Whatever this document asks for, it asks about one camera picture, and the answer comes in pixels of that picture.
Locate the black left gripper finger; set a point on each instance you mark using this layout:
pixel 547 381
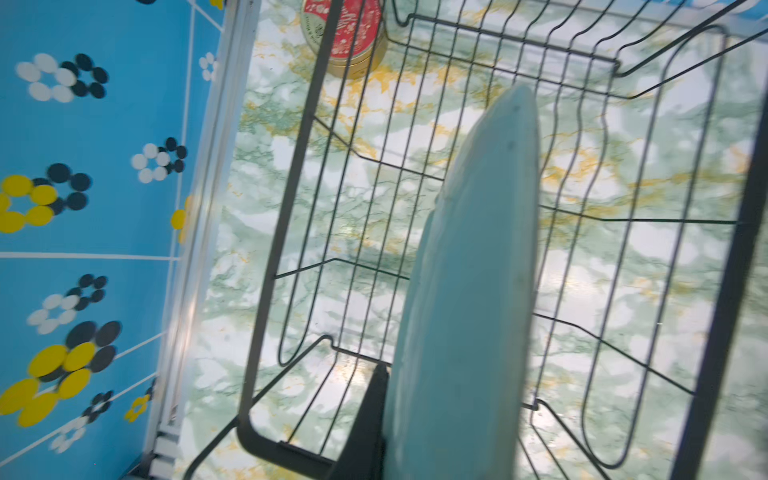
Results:
pixel 362 456

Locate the blue patterned grey plate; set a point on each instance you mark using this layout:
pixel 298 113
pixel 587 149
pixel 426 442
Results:
pixel 455 395

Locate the black wire dish rack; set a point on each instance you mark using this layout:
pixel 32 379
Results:
pixel 646 359

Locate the red tape roll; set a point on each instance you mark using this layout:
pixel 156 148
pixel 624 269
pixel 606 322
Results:
pixel 360 41

